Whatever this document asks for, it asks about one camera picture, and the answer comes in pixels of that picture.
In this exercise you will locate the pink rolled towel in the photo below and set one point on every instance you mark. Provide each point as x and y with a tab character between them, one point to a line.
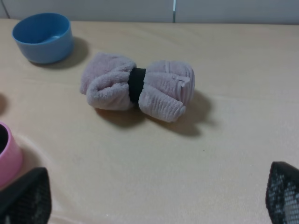
162	90

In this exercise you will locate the metal wall strip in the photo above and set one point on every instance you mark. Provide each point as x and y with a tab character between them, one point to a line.
174	12

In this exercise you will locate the pink ladle cup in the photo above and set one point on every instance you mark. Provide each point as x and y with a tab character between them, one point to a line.
11	157

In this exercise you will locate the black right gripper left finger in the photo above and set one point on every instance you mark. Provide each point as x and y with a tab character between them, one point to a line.
27	200

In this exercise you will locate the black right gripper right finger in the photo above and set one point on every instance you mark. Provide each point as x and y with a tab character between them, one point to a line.
282	193

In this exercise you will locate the blue plastic cup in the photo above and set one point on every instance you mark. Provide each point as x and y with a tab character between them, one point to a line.
44	38

